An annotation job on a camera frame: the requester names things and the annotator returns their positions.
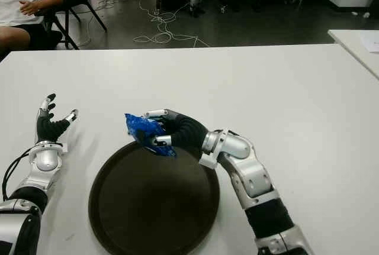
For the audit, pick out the white neighbouring table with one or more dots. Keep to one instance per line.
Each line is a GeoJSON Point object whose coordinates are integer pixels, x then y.
{"type": "Point", "coordinates": [352, 45]}

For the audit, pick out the round dark brown tray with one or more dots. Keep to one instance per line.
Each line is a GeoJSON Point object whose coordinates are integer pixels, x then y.
{"type": "Point", "coordinates": [154, 204]}

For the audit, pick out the blue Oreo cookie packet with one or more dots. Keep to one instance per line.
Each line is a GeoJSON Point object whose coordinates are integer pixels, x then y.
{"type": "Point", "coordinates": [142, 127]}

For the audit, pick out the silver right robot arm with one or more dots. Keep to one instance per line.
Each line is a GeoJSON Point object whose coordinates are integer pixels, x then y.
{"type": "Point", "coordinates": [257, 184]}

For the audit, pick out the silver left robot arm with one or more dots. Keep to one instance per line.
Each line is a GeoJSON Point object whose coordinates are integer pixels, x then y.
{"type": "Point", "coordinates": [44, 160]}

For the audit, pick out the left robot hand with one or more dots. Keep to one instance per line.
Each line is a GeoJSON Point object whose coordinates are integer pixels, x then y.
{"type": "Point", "coordinates": [47, 129]}

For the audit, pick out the white paper sheet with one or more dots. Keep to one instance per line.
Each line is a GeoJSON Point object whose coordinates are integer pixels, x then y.
{"type": "Point", "coordinates": [371, 43]}

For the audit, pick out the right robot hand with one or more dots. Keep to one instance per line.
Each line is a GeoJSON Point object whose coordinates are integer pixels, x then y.
{"type": "Point", "coordinates": [183, 133]}

